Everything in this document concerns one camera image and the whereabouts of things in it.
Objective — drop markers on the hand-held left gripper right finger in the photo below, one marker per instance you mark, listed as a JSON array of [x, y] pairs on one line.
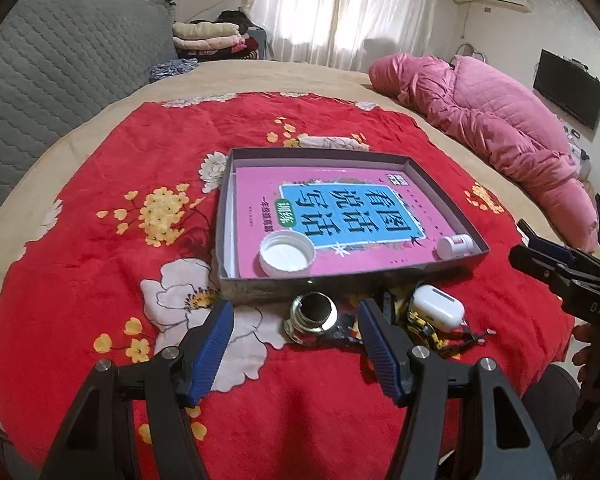
[[380, 355]]

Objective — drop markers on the pink quilt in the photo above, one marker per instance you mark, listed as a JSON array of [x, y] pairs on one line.
[[480, 120]]

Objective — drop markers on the person's grey trouser leg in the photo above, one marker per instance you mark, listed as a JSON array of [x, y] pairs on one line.
[[550, 405]]

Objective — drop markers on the cream folded garment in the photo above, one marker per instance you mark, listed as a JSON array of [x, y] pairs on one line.
[[205, 30]]

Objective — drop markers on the black garment pile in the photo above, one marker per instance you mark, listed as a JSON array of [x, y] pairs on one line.
[[235, 17]]

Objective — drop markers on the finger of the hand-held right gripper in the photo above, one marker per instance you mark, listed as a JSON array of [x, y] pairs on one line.
[[550, 249], [535, 262]]

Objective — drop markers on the pink folded garment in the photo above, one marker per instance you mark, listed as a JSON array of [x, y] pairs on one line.
[[210, 44]]

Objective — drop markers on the red floral blanket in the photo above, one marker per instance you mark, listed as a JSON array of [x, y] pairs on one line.
[[130, 270]]

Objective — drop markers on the blue patterned cloth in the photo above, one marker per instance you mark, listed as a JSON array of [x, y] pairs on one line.
[[172, 69]]

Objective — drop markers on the white earbuds case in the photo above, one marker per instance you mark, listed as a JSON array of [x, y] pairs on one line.
[[437, 307]]

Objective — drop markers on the person's right hand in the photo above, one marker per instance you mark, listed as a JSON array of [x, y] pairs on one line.
[[586, 355]]

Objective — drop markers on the white pill bottle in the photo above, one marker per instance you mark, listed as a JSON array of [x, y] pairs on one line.
[[452, 246]]

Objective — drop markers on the grey cardboard box tray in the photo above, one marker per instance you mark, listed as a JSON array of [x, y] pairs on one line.
[[350, 158]]

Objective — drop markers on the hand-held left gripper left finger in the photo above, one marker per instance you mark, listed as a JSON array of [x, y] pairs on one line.
[[215, 350]]

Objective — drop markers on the grey quilted headboard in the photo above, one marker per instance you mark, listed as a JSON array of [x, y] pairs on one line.
[[55, 85]]

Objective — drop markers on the white plastic bottle cap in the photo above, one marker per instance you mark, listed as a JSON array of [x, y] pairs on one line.
[[286, 256]]

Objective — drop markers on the pink exercise book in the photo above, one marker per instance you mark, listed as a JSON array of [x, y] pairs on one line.
[[350, 210]]

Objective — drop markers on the beige bed sheet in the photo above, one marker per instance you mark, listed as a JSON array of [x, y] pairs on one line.
[[280, 77]]

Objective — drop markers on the black flat television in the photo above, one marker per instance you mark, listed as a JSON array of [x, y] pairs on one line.
[[567, 87]]

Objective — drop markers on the white sheer curtain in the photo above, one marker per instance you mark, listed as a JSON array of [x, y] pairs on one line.
[[340, 10]]

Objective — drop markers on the black hair clip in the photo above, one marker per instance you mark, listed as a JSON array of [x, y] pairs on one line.
[[350, 337]]

